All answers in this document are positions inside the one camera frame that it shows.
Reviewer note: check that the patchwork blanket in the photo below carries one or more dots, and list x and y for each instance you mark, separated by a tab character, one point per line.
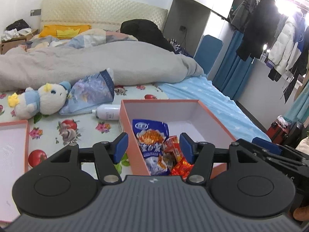
87	39

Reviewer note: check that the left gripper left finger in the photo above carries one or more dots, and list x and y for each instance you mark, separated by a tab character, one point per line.
105	155

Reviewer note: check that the yellow pillow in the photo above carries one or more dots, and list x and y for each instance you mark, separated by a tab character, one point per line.
63	31

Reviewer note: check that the grey duvet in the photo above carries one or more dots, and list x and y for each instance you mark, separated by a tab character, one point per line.
132	63

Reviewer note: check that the blue white snack bag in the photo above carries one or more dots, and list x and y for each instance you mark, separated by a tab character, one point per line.
151	136

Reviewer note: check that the white lotion bottle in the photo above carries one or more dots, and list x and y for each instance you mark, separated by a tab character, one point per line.
107	112

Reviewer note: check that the red suitcase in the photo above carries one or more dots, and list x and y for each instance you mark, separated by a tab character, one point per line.
278	133

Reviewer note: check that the blue curtain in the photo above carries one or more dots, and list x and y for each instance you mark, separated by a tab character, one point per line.
233	73

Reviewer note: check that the person's right hand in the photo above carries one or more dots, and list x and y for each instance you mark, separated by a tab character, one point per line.
301	214

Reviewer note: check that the pink box lid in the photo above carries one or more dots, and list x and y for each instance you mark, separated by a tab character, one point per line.
14	155

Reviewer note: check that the red clear spicy snack pack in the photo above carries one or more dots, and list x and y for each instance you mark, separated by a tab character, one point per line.
172	145

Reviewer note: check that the facial tissue pack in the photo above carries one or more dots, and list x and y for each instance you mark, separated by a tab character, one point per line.
90	92

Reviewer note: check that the small red foil packet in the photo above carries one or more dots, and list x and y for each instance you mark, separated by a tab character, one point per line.
182	168

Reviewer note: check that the white blue plush duck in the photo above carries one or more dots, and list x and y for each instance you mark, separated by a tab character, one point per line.
47	100

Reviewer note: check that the cream padded headboard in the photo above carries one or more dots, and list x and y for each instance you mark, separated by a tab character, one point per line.
103	14

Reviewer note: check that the white wardrobe shelf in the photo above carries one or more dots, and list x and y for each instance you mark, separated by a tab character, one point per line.
187	20

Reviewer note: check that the pink cardboard box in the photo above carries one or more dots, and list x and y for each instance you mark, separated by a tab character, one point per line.
190	116

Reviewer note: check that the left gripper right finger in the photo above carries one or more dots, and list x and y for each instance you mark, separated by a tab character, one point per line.
207	160

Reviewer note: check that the hanging clothes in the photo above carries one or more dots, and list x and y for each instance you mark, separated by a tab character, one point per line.
258	21

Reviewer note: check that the blue chair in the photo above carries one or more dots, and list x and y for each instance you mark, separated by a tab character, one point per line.
207	52

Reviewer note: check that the black clothing pile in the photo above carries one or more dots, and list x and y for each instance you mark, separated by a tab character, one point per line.
146	31

